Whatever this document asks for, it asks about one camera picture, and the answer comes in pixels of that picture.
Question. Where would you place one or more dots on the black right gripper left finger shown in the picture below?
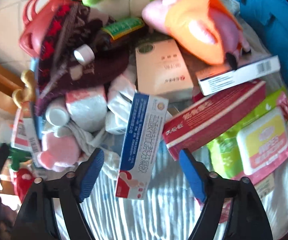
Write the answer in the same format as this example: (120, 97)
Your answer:
(37, 218)

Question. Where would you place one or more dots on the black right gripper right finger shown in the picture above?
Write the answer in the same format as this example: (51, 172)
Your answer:
(246, 219)

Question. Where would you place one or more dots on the blue white ointment box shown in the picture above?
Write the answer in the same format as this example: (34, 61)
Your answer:
(140, 146)

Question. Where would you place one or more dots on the red santa plush toy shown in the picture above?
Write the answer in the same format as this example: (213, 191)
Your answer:
(22, 182)

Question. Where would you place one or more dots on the green pink wet wipes pack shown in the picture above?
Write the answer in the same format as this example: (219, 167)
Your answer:
(257, 144)

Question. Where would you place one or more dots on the green dinosaur plush toy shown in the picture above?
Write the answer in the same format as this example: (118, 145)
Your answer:
(17, 157)

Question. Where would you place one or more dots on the pink pig plush toy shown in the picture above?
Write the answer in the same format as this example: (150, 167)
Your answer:
(58, 153)

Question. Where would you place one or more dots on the white pink carton box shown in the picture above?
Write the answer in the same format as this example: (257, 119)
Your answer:
(24, 135)

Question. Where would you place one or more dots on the red white medicine box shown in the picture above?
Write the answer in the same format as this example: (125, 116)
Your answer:
(211, 116)

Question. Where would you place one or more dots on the white medicine bottle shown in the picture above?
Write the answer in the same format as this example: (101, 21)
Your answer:
(57, 113)

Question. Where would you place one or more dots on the pink tissue pack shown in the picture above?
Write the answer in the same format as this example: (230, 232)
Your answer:
(87, 108)

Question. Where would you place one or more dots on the brown reindeer antler plush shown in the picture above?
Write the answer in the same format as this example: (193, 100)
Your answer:
(28, 93)

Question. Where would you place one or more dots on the white blue barcode box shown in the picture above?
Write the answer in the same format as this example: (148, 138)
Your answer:
(213, 79)

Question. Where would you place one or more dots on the light blue plastic bib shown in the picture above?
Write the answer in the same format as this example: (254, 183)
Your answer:
(39, 121)

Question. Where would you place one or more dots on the dark red knitted scarf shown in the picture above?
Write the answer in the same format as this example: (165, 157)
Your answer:
(68, 61)

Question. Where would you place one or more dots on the peach medicine box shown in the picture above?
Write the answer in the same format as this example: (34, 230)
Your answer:
(161, 71)

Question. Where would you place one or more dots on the brown glass syrup bottle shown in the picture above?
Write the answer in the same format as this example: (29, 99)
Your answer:
(110, 37)

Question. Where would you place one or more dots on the pink plush in orange dress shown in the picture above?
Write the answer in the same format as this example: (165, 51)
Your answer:
(205, 28)

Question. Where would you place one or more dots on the red bear-face plastic case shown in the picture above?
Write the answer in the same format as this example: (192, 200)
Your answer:
(37, 15)

